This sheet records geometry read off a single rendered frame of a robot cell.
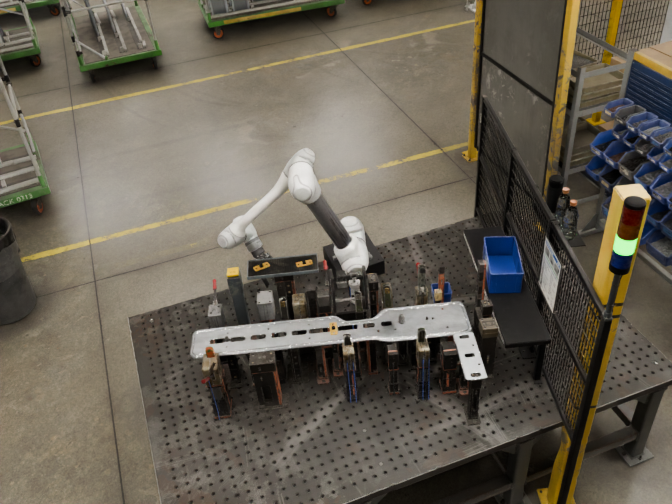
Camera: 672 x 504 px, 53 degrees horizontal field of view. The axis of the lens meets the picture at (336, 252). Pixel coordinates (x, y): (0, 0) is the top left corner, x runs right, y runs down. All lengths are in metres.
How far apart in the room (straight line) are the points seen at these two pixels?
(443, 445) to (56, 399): 2.67
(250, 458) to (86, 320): 2.40
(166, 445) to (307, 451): 0.69
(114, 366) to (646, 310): 3.68
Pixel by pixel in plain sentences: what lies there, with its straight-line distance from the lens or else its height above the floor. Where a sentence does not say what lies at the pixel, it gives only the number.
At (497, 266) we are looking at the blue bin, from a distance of 3.68.
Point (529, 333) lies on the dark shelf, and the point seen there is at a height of 1.03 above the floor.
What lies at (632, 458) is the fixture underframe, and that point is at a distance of 4.28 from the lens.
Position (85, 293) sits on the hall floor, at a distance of 5.62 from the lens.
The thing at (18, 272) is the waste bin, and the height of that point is 0.37.
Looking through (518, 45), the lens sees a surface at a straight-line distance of 5.52.
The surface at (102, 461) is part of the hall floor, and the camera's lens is 4.46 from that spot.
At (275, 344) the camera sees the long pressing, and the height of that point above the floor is 1.00.
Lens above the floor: 3.40
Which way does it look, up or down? 39 degrees down
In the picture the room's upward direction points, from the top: 5 degrees counter-clockwise
